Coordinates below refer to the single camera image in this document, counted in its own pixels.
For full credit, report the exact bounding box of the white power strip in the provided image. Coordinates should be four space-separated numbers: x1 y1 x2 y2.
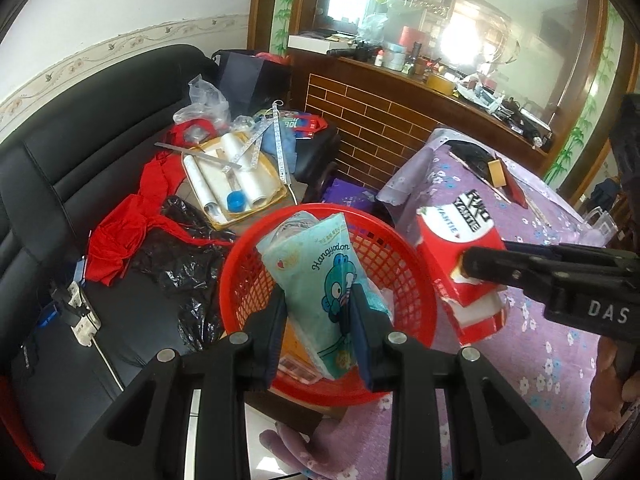
49 279 104 348

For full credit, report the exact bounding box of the red pouch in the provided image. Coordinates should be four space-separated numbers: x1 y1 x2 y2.
501 164 529 209

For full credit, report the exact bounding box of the black leather sofa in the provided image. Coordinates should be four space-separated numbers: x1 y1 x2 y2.
0 44 342 476

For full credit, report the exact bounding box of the teal cartoon tissue packet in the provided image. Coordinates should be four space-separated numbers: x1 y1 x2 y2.
256 211 394 382

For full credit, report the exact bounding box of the black plastic bag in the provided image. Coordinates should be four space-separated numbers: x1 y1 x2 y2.
449 139 497 172

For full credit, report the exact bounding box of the red cloth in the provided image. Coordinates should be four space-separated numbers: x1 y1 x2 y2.
87 119 236 288

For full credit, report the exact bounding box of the crumpled white tissue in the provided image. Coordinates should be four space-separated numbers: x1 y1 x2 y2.
367 280 397 317

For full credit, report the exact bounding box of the red and white cigarette pack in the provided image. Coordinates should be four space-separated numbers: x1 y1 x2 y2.
414 188 510 347

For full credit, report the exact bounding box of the red plastic mesh basket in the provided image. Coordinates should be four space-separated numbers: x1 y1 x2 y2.
218 203 439 408

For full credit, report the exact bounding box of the wide brown tape roll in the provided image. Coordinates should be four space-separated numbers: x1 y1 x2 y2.
426 74 457 97

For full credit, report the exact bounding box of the purple packet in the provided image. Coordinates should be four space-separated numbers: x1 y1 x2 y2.
321 176 377 212

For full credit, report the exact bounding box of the person's right hand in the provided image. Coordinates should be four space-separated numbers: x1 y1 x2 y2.
586 336 640 453

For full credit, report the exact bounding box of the blue cloth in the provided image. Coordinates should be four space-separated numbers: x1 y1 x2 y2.
261 119 300 173

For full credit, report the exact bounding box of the red printed shopping bag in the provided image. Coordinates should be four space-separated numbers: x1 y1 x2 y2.
279 114 330 137

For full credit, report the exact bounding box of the wooden brick-pattern counter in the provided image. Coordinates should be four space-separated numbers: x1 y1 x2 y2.
287 47 562 197

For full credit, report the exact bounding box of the clear plastic bag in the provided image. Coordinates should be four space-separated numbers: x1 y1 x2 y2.
172 74 232 127

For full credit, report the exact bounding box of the metal ruler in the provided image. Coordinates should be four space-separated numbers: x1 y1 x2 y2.
154 142 246 168

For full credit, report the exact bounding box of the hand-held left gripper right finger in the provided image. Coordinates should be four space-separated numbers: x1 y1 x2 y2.
349 282 581 480

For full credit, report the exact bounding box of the yellow tray with white rolls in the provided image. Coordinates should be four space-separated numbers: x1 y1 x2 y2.
181 132 282 228

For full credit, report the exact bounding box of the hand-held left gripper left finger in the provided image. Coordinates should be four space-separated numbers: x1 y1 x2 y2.
55 285 288 480

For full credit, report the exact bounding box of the black paper bag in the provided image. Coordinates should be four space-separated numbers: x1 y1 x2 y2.
211 49 293 111

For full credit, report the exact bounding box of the white measuring tape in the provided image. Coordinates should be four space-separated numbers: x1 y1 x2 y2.
220 101 293 188

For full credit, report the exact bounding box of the crumpled black plastic sheet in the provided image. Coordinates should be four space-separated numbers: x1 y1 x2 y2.
129 195 236 353

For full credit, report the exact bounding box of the flat white box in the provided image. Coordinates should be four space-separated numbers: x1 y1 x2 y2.
287 31 360 54

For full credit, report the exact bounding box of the yellow tape roll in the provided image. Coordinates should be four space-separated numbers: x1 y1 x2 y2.
486 158 507 189

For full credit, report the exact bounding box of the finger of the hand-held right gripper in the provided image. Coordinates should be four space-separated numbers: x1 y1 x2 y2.
501 240 623 262
459 245 557 295

